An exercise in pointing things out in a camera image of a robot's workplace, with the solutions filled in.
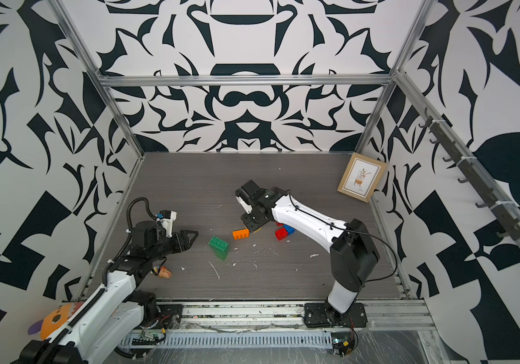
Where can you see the orange long lego brick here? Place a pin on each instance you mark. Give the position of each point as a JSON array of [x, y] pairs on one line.
[[241, 234]]

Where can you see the orange plush shark toy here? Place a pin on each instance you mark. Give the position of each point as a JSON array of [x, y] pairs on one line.
[[43, 328]]

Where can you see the blue square lego brick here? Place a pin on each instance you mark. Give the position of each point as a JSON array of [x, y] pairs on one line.
[[290, 230]]

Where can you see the wooden picture frame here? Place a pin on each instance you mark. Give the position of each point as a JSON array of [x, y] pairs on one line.
[[361, 177]]

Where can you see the white cable duct strip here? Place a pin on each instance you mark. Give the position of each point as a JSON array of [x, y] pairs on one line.
[[231, 340]]

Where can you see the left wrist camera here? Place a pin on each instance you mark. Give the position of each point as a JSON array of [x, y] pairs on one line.
[[166, 219]]

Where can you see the red square lego brick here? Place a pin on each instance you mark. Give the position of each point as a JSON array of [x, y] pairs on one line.
[[281, 233]]

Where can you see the dark green long lego brick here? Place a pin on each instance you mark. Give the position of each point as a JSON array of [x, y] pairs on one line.
[[218, 245]]

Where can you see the dark green upturned lego brick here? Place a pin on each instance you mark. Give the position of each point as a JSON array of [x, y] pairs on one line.
[[222, 255]]

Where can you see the small ice cream toy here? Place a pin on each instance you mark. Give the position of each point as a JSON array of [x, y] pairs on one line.
[[163, 272]]

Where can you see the wall hook rack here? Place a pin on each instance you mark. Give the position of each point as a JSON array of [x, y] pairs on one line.
[[474, 173]]

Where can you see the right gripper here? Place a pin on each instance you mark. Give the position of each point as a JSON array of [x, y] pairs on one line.
[[249, 225]]

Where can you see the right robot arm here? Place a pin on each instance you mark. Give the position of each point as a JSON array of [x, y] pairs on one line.
[[352, 250]]

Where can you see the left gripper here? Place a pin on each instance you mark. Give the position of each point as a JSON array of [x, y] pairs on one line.
[[182, 236]]

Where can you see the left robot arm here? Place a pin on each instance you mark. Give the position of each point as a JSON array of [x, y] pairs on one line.
[[117, 306]]

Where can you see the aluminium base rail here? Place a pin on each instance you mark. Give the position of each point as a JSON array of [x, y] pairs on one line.
[[287, 315]]

